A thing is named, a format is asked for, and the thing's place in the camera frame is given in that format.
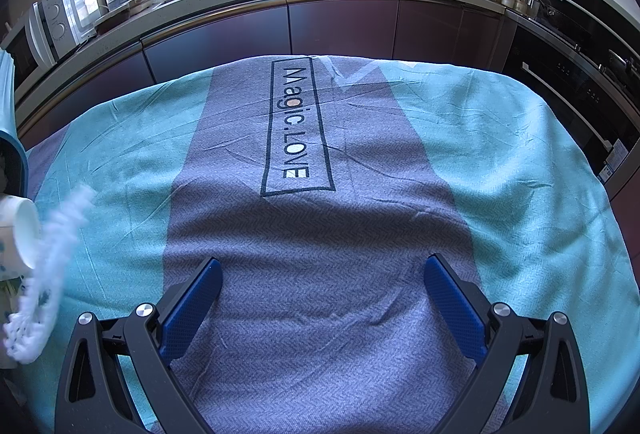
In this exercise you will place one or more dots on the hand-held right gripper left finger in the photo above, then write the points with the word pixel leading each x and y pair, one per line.
pixel 192 309

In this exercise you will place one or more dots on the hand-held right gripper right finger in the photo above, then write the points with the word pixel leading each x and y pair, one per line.
pixel 455 304

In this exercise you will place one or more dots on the white foam fruit net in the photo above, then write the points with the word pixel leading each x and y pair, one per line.
pixel 47 274

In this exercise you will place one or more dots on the white paper cup blue print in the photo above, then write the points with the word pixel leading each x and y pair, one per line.
pixel 22 234

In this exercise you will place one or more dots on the teal grey printed tablecloth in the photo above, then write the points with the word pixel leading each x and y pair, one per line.
pixel 320 239

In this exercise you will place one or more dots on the black built-in oven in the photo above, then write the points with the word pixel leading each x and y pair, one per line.
pixel 565 84

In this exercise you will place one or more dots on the dark red kitchen cabinets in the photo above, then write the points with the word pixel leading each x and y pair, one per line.
pixel 340 24

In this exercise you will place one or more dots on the white microwave oven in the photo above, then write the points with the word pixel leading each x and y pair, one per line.
pixel 50 29

